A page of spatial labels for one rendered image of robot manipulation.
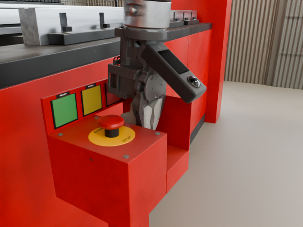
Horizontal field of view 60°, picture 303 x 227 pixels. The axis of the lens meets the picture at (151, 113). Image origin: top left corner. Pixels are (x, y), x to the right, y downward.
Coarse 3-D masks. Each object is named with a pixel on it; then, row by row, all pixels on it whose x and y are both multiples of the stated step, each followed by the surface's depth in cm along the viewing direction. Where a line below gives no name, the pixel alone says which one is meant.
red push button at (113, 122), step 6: (102, 120) 39; (108, 120) 39; (114, 120) 39; (120, 120) 39; (102, 126) 38; (108, 126) 38; (114, 126) 38; (120, 126) 39; (108, 132) 40; (114, 132) 40
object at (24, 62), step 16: (176, 32) 133; (192, 32) 161; (0, 48) 65; (16, 48) 65; (32, 48) 65; (48, 48) 65; (64, 48) 65; (80, 48) 66; (96, 48) 72; (112, 48) 80; (0, 64) 47; (16, 64) 50; (32, 64) 53; (48, 64) 57; (64, 64) 62; (80, 64) 67; (0, 80) 47; (16, 80) 50
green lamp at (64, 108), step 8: (64, 96) 42; (72, 96) 43; (56, 104) 41; (64, 104) 42; (72, 104) 44; (56, 112) 41; (64, 112) 42; (72, 112) 44; (56, 120) 41; (64, 120) 43; (72, 120) 44
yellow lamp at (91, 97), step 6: (84, 90) 45; (90, 90) 47; (96, 90) 48; (84, 96) 46; (90, 96) 47; (96, 96) 48; (84, 102) 46; (90, 102) 47; (96, 102) 49; (84, 108) 46; (90, 108) 47; (96, 108) 49; (84, 114) 47
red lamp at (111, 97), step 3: (108, 93) 51; (108, 96) 51; (111, 96) 52; (114, 96) 53; (108, 99) 51; (111, 99) 52; (114, 99) 53; (117, 99) 54; (120, 99) 55; (108, 102) 51; (111, 102) 52; (114, 102) 53
